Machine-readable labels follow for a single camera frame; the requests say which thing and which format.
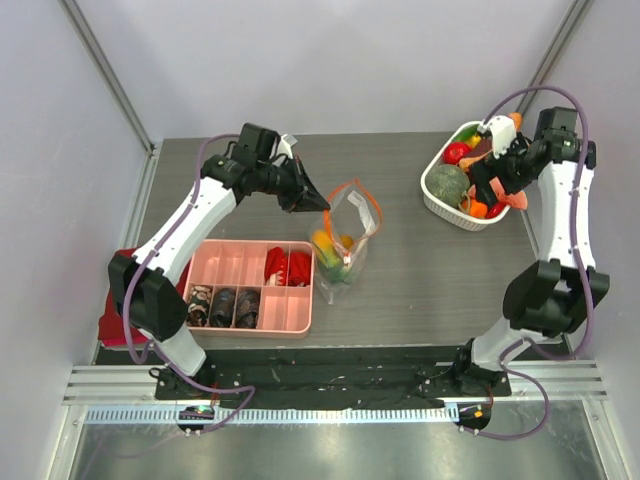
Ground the toy green onion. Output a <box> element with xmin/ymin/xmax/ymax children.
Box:
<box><xmin>327</xmin><ymin>265</ymin><xmax>359</xmax><ymax>285</ymax></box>

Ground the toy green pepper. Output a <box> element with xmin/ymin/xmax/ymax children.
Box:
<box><xmin>454</xmin><ymin>124</ymin><xmax>482</xmax><ymax>148</ymax></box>

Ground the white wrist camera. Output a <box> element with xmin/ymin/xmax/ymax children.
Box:
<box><xmin>274</xmin><ymin>134</ymin><xmax>298</xmax><ymax>158</ymax></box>
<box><xmin>476</xmin><ymin>115</ymin><xmax>517</xmax><ymax>158</ymax></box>

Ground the brown blue floral rolled tie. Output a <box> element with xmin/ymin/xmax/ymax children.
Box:
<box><xmin>209</xmin><ymin>287</ymin><xmax>236</xmax><ymax>328</ymax></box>

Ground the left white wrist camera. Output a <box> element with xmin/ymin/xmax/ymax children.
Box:
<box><xmin>274</xmin><ymin>134</ymin><xmax>298</xmax><ymax>158</ymax></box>

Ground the red folded sock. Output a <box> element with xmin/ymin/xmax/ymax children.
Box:
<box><xmin>287</xmin><ymin>251</ymin><xmax>312</xmax><ymax>287</ymax></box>

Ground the clear orange zip top bag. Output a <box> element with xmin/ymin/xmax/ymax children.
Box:
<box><xmin>310</xmin><ymin>179</ymin><xmax>383</xmax><ymax>305</ymax></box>

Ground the toy yellow green mango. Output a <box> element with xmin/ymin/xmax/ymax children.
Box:
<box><xmin>311</xmin><ymin>229</ymin><xmax>343</xmax><ymax>268</ymax></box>

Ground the toy watermelon slice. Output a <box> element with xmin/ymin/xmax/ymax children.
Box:
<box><xmin>489</xmin><ymin>177</ymin><xmax>528</xmax><ymax>210</ymax></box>

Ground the red sock with white trim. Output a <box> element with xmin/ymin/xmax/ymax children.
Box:
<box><xmin>264</xmin><ymin>247</ymin><xmax>288</xmax><ymax>287</ymax></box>

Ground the rose pattern rolled tie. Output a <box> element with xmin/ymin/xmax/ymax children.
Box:
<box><xmin>186</xmin><ymin>285</ymin><xmax>213</xmax><ymax>327</ymax></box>

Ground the white slotted cable duct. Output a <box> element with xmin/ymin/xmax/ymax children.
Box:
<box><xmin>84</xmin><ymin>404</ymin><xmax>459</xmax><ymax>425</ymax></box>

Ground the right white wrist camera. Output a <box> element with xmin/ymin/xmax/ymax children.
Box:
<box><xmin>476</xmin><ymin>115</ymin><xmax>517</xmax><ymax>158</ymax></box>

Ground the toy green melon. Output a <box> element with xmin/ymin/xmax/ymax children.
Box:
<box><xmin>425</xmin><ymin>164</ymin><xmax>471</xmax><ymax>208</ymax></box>

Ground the toy yellow lemon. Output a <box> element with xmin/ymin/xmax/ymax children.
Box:
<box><xmin>340</xmin><ymin>235</ymin><xmax>355</xmax><ymax>251</ymax></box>

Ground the red folded cloth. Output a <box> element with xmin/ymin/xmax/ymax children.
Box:
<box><xmin>98</xmin><ymin>248</ymin><xmax>190</xmax><ymax>348</ymax></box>

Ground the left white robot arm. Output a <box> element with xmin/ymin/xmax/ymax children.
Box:
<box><xmin>108</xmin><ymin>123</ymin><xmax>329</xmax><ymax>399</ymax></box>

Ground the toy orange fruit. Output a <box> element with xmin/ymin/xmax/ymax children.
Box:
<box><xmin>458</xmin><ymin>198</ymin><xmax>489</xmax><ymax>219</ymax></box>

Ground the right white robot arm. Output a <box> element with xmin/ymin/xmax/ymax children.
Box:
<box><xmin>450</xmin><ymin>107</ymin><xmax>610</xmax><ymax>395</ymax></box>

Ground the pink divided organizer box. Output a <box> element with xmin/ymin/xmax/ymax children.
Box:
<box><xmin>183</xmin><ymin>240</ymin><xmax>315</xmax><ymax>339</ymax></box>

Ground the white plastic fruit basket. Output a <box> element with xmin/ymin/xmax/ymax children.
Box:
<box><xmin>420</xmin><ymin>120</ymin><xmax>512</xmax><ymax>232</ymax></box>

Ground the toy red apple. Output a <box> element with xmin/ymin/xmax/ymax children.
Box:
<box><xmin>442</xmin><ymin>142</ymin><xmax>471</xmax><ymax>165</ymax></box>

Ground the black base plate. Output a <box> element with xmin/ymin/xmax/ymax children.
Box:
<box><xmin>94</xmin><ymin>344</ymin><xmax>571</xmax><ymax>409</ymax></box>

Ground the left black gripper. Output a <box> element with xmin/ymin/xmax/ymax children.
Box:
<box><xmin>255</xmin><ymin>155</ymin><xmax>330</xmax><ymax>213</ymax></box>

